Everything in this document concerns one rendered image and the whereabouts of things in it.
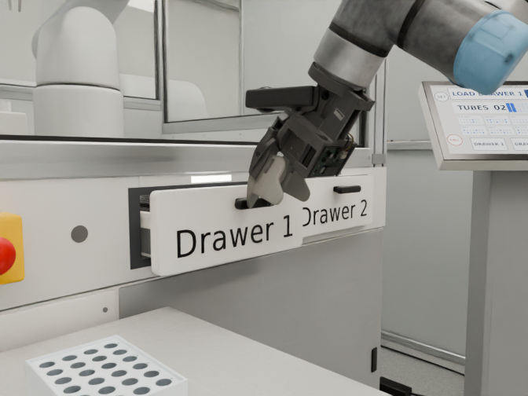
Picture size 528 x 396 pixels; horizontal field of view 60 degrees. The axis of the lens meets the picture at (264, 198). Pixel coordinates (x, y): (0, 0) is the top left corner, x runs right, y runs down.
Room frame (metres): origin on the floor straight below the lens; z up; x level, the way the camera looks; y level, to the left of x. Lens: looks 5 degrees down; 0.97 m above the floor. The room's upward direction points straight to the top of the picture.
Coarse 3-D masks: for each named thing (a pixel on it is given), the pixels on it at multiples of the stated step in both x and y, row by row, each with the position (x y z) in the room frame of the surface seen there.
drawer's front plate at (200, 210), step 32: (160, 192) 0.57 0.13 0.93; (192, 192) 0.61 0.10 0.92; (224, 192) 0.65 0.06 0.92; (160, 224) 0.57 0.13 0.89; (192, 224) 0.61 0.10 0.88; (224, 224) 0.65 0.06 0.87; (256, 224) 0.70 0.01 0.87; (160, 256) 0.57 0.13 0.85; (192, 256) 0.61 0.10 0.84; (224, 256) 0.65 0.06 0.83
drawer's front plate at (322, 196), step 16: (352, 176) 0.99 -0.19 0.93; (368, 176) 1.03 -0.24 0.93; (320, 192) 0.90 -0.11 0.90; (336, 192) 0.94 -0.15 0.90; (352, 192) 0.98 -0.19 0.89; (368, 192) 1.03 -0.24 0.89; (320, 208) 0.90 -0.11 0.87; (336, 208) 0.94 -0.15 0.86; (368, 208) 1.03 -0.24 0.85; (320, 224) 0.90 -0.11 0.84; (336, 224) 0.94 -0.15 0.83; (352, 224) 0.98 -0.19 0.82
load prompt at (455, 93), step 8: (448, 88) 1.40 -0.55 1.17; (456, 88) 1.40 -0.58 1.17; (504, 88) 1.39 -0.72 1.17; (512, 88) 1.39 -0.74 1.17; (520, 88) 1.39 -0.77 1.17; (456, 96) 1.37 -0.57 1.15; (464, 96) 1.37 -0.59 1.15; (472, 96) 1.37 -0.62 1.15; (480, 96) 1.37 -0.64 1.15; (488, 96) 1.37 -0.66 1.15; (496, 96) 1.37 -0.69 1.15; (504, 96) 1.37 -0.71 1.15; (512, 96) 1.37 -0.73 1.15; (520, 96) 1.37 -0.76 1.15
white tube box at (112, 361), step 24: (48, 360) 0.39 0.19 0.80; (72, 360) 0.39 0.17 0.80; (96, 360) 0.39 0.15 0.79; (120, 360) 0.39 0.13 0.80; (144, 360) 0.39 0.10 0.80; (48, 384) 0.34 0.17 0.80; (72, 384) 0.34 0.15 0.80; (96, 384) 0.35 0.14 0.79; (120, 384) 0.34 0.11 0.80; (144, 384) 0.34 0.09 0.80; (168, 384) 0.34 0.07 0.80
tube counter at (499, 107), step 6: (492, 102) 1.36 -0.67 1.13; (498, 102) 1.36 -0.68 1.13; (504, 102) 1.36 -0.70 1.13; (510, 102) 1.36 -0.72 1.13; (516, 102) 1.35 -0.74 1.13; (522, 102) 1.35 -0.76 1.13; (498, 108) 1.34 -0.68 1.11; (504, 108) 1.34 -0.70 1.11; (510, 108) 1.34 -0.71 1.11; (516, 108) 1.34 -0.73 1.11; (522, 108) 1.34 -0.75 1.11
